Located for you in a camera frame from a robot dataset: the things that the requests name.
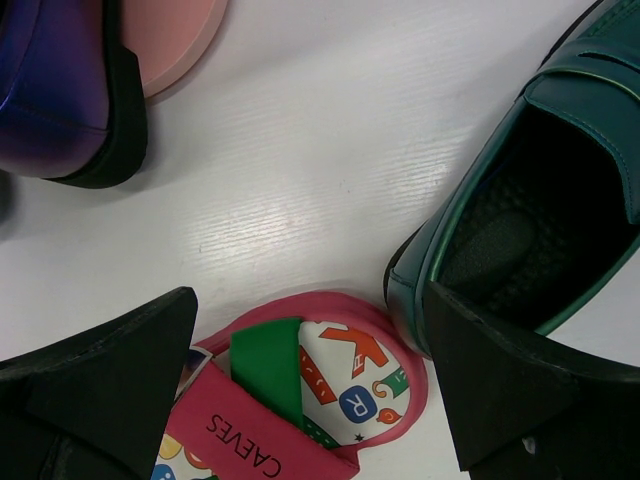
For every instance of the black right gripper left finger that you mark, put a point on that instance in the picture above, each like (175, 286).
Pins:
(95, 405)

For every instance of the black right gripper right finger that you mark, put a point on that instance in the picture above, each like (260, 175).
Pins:
(522, 406)

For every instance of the green loafer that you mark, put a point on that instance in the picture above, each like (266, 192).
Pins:
(548, 212)

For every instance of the purple loafer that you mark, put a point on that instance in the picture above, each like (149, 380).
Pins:
(72, 103)

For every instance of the pink three-tier shoe shelf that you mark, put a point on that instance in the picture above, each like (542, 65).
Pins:
(169, 37)

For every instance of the red flip-flop centre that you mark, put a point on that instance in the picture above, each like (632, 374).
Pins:
(293, 389)

